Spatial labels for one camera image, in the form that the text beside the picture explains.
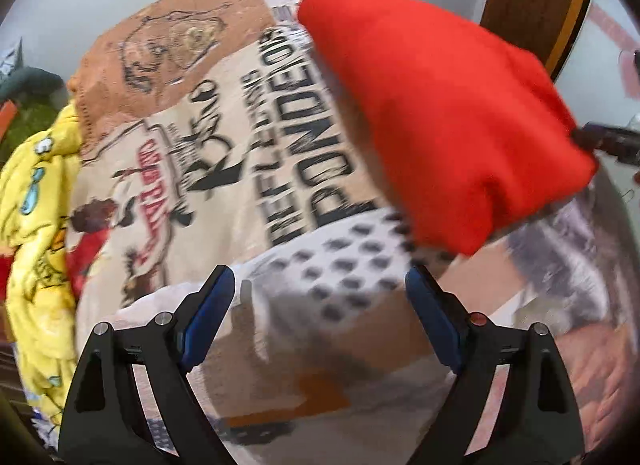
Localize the printed newspaper car bedspread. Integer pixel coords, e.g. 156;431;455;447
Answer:
66;0;639;464

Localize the dark green cushion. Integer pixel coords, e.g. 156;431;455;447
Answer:
0;66;64;102

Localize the red sweatshirt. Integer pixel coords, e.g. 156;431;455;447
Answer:
297;0;598;255

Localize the yellow cartoon pajama garment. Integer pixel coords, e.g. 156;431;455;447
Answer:
1;101;82;427

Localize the orange box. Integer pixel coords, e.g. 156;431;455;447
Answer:
0;99;17;140

